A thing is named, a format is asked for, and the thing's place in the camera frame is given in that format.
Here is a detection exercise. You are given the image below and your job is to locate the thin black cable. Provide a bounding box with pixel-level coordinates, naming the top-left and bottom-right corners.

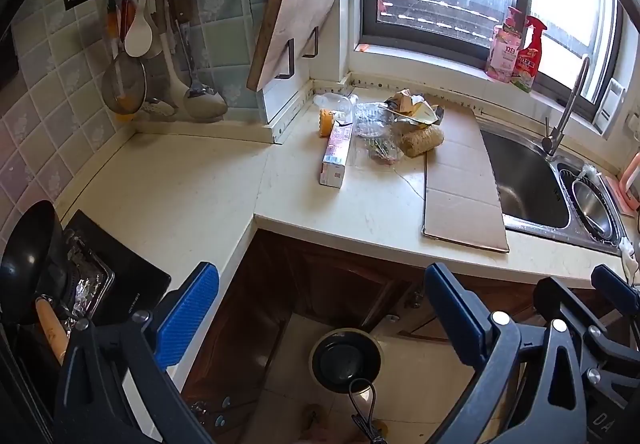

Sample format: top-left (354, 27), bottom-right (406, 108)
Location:
top-left (347, 378), bottom-right (388, 444)

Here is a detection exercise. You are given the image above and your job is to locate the white wall switch panel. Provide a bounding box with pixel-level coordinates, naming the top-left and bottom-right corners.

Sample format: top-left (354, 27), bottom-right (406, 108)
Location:
top-left (594, 78), bottom-right (626, 137)

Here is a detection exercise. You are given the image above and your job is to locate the red spray bottle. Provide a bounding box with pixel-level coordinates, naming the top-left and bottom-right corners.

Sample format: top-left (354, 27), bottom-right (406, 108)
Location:
top-left (511, 15), bottom-right (548, 93)

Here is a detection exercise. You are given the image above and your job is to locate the yellow white wrapper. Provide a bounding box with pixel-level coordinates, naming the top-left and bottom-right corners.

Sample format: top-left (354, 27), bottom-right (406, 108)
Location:
top-left (397, 101), bottom-right (445, 130)

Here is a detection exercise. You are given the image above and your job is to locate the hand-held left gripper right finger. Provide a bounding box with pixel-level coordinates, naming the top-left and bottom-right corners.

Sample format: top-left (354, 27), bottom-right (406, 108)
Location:
top-left (424, 262), bottom-right (587, 444)

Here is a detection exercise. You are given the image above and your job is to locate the wooden cutting board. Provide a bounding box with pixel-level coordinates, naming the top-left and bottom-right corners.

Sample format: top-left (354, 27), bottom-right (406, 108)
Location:
top-left (246, 0), bottom-right (346, 92)

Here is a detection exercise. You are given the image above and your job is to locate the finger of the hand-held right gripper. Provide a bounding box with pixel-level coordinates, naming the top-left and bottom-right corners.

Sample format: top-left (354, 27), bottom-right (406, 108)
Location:
top-left (532, 276), bottom-right (608, 340)
top-left (591, 264), bottom-right (640, 320)

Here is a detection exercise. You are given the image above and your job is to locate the clear plastic tray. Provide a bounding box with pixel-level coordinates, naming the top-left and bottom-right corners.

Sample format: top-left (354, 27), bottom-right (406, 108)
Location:
top-left (352, 101), bottom-right (401, 137)

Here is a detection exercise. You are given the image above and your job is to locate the aluminium foil liner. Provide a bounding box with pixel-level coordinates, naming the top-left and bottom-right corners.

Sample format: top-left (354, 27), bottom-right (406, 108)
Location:
top-left (47, 229), bottom-right (115, 320)

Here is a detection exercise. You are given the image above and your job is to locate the pink soap pump bottle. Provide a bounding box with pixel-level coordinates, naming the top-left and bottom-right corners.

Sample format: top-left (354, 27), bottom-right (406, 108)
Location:
top-left (485, 5), bottom-right (525, 84)

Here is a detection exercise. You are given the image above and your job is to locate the black wok with wooden handle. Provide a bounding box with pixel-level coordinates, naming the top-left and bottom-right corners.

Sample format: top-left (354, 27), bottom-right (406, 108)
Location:
top-left (0, 200), bottom-right (71, 367)

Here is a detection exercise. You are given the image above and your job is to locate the flat cardboard sheet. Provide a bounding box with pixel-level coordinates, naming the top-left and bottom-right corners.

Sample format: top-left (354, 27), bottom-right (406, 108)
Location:
top-left (422, 106), bottom-right (511, 254)

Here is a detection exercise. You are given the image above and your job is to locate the black glass cooktop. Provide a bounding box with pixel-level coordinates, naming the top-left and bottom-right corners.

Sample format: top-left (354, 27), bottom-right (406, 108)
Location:
top-left (62, 210), bottom-right (172, 327)

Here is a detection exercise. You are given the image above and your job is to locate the white rice paddle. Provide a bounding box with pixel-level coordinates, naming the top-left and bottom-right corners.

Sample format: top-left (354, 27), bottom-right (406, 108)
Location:
top-left (124, 0), bottom-right (153, 58)

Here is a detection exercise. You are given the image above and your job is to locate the long pink white carton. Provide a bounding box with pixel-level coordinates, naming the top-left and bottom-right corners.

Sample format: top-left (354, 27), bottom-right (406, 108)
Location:
top-left (319, 123), bottom-right (355, 189)

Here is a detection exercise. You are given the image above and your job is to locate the steel gooseneck faucet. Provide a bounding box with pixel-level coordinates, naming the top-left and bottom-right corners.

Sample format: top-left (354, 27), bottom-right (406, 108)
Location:
top-left (542, 54), bottom-right (592, 157)

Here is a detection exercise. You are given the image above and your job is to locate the pink tray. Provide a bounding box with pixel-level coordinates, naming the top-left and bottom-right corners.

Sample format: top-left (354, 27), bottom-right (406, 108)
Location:
top-left (605, 176), bottom-right (640, 214)

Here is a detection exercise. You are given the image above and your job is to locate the stainless steel sink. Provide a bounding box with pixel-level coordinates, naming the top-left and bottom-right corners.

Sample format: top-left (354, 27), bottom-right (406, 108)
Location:
top-left (475, 116), bottom-right (636, 257)

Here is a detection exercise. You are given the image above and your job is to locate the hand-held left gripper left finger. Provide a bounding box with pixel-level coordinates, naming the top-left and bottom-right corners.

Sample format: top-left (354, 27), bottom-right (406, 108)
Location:
top-left (54, 261), bottom-right (221, 444)

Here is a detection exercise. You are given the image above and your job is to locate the clear plastic bottle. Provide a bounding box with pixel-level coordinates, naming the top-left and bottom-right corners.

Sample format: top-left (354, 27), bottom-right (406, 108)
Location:
top-left (312, 93), bottom-right (360, 114)

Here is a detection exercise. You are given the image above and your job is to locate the stainless steel bowl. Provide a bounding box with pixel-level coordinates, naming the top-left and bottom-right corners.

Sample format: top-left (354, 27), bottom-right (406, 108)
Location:
top-left (571, 176), bottom-right (617, 241)

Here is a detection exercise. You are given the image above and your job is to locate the pink plastic holder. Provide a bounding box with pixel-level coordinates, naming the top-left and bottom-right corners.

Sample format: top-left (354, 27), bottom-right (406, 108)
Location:
top-left (622, 151), bottom-right (640, 205)

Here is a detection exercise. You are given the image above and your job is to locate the round black trash bin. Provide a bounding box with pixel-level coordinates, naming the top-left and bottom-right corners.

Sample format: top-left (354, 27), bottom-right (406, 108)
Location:
top-left (308, 329), bottom-right (385, 392)

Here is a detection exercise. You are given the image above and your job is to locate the plastic bag of vegetable scraps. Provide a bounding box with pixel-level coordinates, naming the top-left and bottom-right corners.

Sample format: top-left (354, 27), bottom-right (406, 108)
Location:
top-left (357, 134), bottom-right (406, 167)

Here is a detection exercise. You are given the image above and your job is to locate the brown paper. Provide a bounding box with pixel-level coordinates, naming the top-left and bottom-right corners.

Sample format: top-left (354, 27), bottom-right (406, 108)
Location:
top-left (384, 89), bottom-right (426, 115)

